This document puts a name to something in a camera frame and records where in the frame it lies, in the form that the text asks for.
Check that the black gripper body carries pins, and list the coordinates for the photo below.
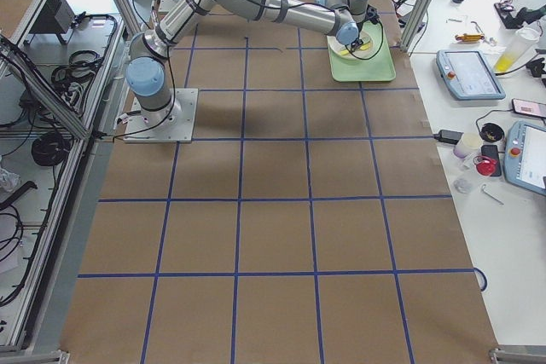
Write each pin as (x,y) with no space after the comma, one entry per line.
(357,42)

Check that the yellow plastic fork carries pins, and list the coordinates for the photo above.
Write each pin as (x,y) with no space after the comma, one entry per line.
(354,48)

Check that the cream round plate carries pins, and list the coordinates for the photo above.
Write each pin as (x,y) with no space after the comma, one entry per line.
(334,46)

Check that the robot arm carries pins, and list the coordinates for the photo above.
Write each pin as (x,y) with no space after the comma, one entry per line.
(151,49)

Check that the light green tray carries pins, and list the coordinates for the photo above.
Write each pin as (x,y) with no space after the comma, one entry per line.
(377,68)

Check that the far teach pendant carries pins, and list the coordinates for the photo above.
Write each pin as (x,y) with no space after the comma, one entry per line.
(468,76)

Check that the teach pendant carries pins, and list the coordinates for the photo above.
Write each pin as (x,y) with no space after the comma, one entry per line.
(524,160)
(468,76)

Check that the white lilac cup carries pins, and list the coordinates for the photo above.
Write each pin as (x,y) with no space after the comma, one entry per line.
(468,143)

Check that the clear cup yellow liquid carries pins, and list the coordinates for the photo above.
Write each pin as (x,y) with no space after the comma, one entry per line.
(522,40)

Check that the red round lid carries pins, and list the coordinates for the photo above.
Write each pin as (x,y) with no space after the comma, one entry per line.
(485,166)

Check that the black smartphone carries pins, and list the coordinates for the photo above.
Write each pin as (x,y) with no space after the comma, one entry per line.
(529,108)

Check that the brown paper table cover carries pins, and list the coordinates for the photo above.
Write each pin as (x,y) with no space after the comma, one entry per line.
(309,221)

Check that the silver allen key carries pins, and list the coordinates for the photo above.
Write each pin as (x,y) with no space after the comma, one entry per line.
(490,195)

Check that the near teach pendant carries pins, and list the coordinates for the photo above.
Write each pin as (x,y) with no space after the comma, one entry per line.
(524,160)

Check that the black box on shelf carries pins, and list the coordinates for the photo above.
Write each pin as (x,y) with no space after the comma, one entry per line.
(56,17)

